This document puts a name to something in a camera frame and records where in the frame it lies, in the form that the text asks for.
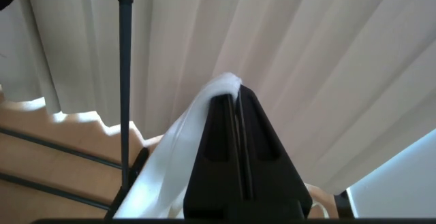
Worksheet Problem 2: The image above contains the black clothes rack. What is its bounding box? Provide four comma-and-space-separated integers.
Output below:
0, 0, 150, 219

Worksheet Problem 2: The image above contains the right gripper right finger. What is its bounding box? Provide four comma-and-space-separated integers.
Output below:
238, 84, 313, 219

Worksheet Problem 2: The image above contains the white laundry basket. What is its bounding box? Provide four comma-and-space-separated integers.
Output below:
309, 199, 330, 219

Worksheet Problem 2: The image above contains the white garment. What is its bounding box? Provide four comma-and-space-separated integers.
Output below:
114, 72, 243, 219

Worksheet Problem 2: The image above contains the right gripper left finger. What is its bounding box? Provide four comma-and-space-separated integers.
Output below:
183, 93, 245, 219

